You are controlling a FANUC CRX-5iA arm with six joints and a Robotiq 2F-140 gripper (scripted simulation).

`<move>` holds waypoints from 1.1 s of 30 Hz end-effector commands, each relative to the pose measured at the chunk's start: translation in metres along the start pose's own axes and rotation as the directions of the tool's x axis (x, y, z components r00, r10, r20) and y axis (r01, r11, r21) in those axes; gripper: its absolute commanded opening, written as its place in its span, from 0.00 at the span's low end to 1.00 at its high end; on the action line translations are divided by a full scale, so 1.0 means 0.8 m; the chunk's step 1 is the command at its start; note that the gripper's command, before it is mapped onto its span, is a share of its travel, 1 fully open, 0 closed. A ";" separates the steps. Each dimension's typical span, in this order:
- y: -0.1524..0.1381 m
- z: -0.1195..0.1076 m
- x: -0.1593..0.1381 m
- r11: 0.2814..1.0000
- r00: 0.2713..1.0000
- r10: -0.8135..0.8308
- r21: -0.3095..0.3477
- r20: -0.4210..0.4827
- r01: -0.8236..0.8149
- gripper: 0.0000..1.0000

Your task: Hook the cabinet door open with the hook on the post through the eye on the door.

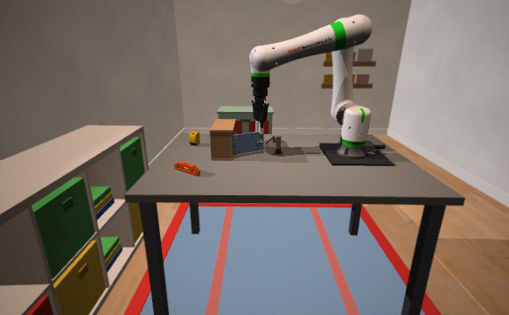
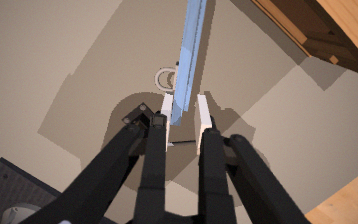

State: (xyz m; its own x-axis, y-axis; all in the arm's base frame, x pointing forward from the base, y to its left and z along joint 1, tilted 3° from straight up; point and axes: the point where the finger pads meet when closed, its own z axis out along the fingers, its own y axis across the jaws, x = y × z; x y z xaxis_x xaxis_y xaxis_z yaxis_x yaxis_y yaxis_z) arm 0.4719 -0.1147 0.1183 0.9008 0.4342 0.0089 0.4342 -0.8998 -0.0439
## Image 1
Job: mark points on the yellow tape measure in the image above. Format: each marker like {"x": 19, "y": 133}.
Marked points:
{"x": 194, "y": 138}

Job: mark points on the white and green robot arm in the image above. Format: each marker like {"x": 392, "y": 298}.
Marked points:
{"x": 342, "y": 34}

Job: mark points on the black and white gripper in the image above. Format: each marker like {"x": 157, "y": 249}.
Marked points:
{"x": 260, "y": 109}

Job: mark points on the orange torpedo level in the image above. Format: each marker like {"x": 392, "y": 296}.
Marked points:
{"x": 188, "y": 168}

